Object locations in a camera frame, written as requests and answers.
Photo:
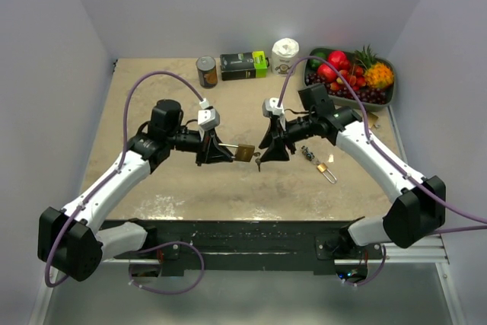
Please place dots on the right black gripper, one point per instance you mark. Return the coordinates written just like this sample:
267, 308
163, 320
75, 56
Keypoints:
276, 140

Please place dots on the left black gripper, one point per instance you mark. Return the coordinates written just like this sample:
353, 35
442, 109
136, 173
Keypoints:
210, 152

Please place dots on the large brass padlock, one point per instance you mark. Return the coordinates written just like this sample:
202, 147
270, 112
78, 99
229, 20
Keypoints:
242, 152

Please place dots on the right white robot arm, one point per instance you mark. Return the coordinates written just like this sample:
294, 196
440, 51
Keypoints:
415, 212

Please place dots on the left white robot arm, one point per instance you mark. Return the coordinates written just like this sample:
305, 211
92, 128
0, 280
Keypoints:
72, 240

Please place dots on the small brass padlock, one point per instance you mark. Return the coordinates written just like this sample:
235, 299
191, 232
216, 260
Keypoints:
327, 173

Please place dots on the black and green box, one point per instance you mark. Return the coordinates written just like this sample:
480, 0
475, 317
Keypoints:
239, 66

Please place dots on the grey fruit tray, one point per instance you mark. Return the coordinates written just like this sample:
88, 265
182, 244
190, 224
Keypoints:
348, 103

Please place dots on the dark tin can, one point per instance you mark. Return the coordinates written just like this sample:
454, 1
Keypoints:
206, 67

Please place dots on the red apple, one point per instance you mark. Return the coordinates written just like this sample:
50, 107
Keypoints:
338, 60

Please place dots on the white paper cup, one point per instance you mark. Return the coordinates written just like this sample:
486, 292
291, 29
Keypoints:
284, 54

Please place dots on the dark grape bunch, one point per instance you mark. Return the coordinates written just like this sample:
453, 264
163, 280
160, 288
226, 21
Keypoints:
365, 95

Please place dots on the green lime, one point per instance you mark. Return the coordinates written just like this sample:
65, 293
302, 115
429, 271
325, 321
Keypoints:
314, 64

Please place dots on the orange pineapple toy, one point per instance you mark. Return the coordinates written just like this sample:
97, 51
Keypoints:
377, 74

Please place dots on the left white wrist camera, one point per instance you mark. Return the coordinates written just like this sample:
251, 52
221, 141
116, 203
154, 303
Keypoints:
208, 119

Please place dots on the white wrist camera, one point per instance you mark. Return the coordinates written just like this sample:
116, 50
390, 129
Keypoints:
208, 119
271, 107

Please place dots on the keychain with dark beads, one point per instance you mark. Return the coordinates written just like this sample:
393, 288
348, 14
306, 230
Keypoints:
309, 155

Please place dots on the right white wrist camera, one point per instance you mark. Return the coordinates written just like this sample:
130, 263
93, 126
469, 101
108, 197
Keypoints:
271, 107

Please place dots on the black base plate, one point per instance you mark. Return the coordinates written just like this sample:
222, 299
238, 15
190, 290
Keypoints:
285, 246

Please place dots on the aluminium rail frame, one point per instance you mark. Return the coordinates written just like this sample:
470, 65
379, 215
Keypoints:
429, 249

